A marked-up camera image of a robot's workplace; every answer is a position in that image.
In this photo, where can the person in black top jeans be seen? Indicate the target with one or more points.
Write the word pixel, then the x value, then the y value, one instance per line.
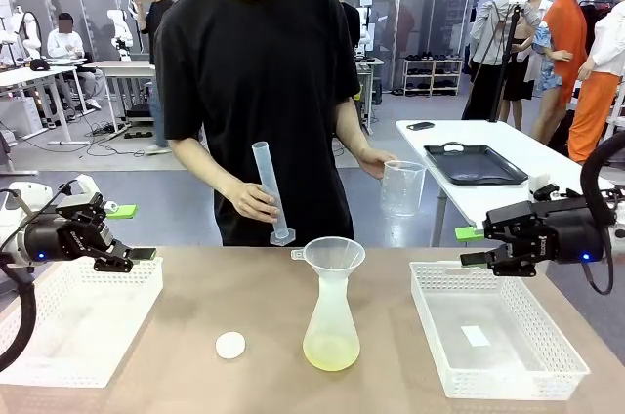
pixel 158 18

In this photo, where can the shoe rack with shoes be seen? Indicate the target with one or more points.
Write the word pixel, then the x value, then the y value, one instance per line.
pixel 432 77

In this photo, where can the mannequin in orange jacket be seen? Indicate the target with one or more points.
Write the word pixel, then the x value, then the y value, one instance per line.
pixel 569 33

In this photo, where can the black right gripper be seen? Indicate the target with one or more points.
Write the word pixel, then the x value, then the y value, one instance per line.
pixel 566 233

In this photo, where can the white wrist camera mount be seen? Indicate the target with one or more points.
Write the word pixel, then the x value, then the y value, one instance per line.
pixel 537 184
pixel 90 184

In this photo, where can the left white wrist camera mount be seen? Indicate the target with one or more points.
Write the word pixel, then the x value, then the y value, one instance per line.
pixel 90 184

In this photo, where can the person's right hand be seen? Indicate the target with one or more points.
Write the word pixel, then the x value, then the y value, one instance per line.
pixel 249 201

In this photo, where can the person in black T-shirt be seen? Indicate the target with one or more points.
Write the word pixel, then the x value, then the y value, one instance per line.
pixel 259 92

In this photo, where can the black cap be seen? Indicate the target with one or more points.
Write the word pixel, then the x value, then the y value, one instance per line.
pixel 40 65

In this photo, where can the white round flask cap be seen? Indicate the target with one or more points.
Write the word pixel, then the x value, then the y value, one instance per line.
pixel 230 345

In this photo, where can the clear plastic graduated cylinder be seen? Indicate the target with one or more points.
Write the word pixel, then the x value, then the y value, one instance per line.
pixel 263 160

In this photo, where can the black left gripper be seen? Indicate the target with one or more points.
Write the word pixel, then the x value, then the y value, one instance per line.
pixel 73 238

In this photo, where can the white perforated plastic basket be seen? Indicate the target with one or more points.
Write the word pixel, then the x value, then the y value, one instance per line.
pixel 83 326
pixel 488 370

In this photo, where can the mannequin in grey shirt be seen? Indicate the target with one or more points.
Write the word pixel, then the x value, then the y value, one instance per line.
pixel 493 28

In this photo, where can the brown topped white desk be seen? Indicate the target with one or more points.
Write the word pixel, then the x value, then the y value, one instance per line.
pixel 127 65

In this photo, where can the black tripod stand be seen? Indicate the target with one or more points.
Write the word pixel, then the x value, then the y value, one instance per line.
pixel 503 72

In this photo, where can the long white desk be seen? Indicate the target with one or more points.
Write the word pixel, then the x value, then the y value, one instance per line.
pixel 29 73

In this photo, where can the white drawer cabinet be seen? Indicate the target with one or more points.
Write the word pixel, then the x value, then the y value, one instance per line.
pixel 24 116

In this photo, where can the person in all black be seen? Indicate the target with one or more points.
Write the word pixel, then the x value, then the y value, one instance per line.
pixel 349 18

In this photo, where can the clear plastic beaker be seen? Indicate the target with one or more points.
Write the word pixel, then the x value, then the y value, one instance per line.
pixel 403 194

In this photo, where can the small black flat device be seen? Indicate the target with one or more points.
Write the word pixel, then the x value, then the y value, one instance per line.
pixel 420 126

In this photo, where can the person's left hand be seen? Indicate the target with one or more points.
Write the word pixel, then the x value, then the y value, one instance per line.
pixel 373 162

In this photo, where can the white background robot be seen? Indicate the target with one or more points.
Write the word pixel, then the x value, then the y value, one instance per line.
pixel 29 28
pixel 366 33
pixel 122 33

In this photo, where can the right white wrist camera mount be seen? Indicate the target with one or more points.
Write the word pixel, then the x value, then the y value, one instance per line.
pixel 537 184

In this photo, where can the translucent plastic conical flask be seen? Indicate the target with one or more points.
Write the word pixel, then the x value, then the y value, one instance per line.
pixel 332 350

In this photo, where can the black plastic tray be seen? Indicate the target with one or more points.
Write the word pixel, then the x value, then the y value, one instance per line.
pixel 469 162

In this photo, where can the white side table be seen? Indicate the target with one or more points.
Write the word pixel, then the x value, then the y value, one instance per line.
pixel 415 140

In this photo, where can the figure in blue floral dress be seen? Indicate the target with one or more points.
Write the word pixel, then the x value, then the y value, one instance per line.
pixel 544 40

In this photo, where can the translucent plastic funnel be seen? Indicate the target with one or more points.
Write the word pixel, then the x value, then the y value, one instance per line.
pixel 337 253

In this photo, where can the person in white shirt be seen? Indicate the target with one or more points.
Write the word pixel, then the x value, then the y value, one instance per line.
pixel 61 43

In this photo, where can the mannequin in orange trousers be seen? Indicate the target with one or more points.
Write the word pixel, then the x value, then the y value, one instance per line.
pixel 593 106

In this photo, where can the person's left forearm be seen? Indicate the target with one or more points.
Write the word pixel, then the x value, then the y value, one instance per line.
pixel 351 126

